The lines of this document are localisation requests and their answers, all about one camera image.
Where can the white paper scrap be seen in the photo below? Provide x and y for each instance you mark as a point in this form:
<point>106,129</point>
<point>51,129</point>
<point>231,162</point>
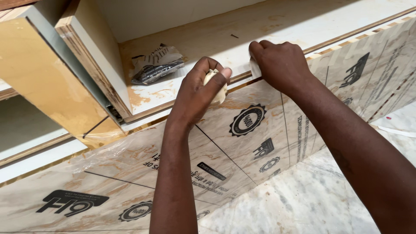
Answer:
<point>398,131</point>

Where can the small dark screw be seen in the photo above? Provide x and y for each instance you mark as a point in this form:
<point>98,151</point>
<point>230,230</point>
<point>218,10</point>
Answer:
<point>234,36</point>

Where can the gold laminate cabinet door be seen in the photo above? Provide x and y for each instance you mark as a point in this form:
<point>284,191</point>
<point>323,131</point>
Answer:
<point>42,74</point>

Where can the white plywood cabinet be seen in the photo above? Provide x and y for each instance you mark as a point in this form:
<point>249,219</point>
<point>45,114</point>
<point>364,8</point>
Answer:
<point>208,42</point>

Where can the plywood cabinet divider panel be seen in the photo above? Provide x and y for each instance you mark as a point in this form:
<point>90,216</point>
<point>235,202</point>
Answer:
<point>94,55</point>

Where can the person's left hand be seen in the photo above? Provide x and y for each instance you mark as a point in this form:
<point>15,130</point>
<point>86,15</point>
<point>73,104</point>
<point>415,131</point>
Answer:
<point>188,97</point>

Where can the person's right hand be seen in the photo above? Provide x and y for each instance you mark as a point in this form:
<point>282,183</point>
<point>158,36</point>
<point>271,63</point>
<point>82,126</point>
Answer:
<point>282,68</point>

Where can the cream film wad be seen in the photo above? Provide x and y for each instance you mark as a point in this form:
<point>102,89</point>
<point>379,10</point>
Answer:
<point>221,96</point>

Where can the white peeled film strip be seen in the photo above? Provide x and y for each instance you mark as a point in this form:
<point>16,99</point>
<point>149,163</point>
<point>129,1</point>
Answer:
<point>255,69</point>

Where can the marble-print laminate panel with film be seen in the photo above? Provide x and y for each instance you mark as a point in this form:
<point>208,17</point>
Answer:
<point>247,149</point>

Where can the crumpled black and white wrapper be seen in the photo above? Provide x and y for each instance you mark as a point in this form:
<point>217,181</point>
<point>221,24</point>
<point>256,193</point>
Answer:
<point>156,65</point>

